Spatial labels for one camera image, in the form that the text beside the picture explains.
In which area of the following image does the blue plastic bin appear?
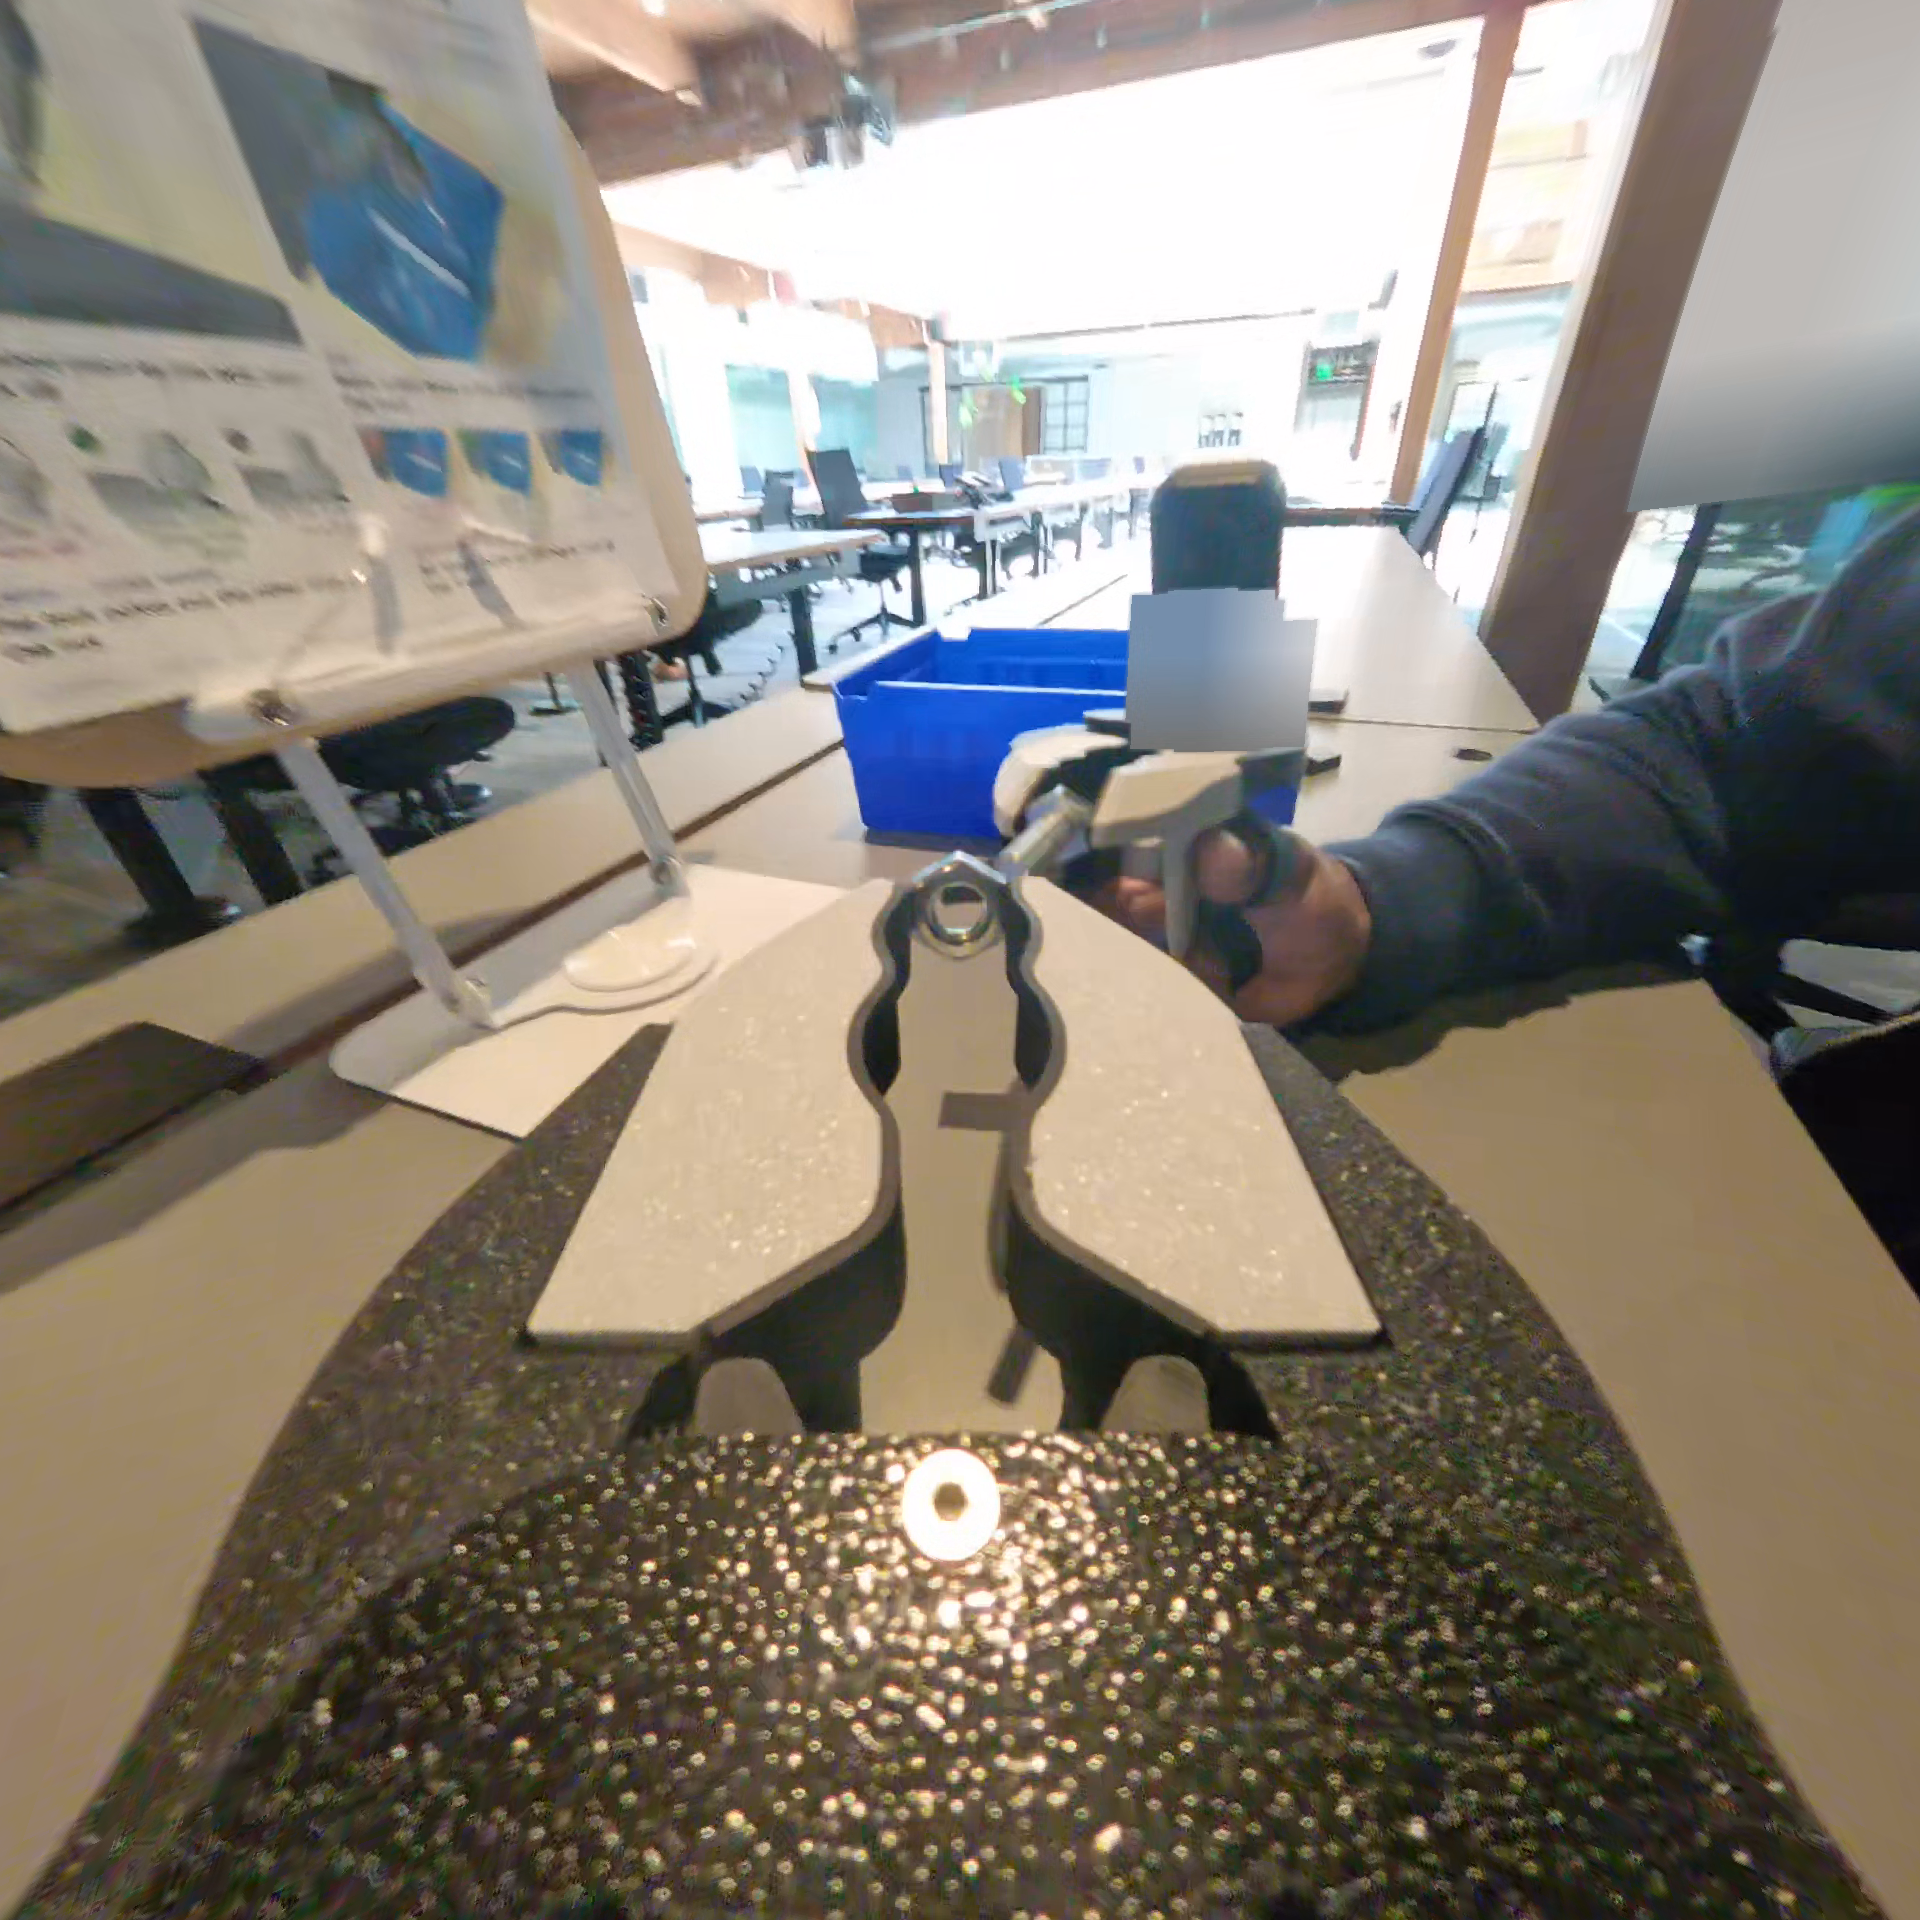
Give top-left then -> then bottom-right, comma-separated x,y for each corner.
833,624 -> 1304,841

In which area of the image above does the printed instruction sheet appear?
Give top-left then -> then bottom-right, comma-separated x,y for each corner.
0,0 -> 684,737

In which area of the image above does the person's dark jacket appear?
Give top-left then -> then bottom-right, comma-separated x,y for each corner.
1769,1006 -> 1920,1295

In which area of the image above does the person's right forearm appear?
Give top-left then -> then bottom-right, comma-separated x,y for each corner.
1322,509 -> 1920,1042

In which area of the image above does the black desk cable cover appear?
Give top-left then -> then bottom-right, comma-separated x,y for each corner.
0,1023 -> 272,1211

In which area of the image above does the wooden pillar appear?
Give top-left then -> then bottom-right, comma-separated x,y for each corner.
1477,0 -> 1786,721
1387,12 -> 1524,503

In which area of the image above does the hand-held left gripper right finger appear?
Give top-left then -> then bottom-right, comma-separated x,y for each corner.
997,877 -> 1382,1347

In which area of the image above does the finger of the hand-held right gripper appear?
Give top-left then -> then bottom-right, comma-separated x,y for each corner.
995,725 -> 1128,838
1089,745 -> 1308,854

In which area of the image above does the white office desk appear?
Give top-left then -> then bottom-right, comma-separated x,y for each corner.
698,523 -> 887,676

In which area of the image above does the black office chair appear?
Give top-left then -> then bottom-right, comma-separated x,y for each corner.
1407,427 -> 1501,559
318,697 -> 520,834
802,447 -> 919,651

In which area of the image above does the dark wooden table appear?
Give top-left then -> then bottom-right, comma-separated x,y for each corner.
845,506 -> 980,633

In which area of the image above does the person's right hand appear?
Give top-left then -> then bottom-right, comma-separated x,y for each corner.
1103,832 -> 1378,1031

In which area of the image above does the white document stand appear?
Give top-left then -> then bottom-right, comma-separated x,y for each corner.
0,89 -> 854,1143

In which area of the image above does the silver hex nut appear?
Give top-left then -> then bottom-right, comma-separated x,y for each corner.
900,854 -> 1003,961

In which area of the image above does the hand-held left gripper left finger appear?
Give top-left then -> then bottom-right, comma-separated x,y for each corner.
524,882 -> 909,1347

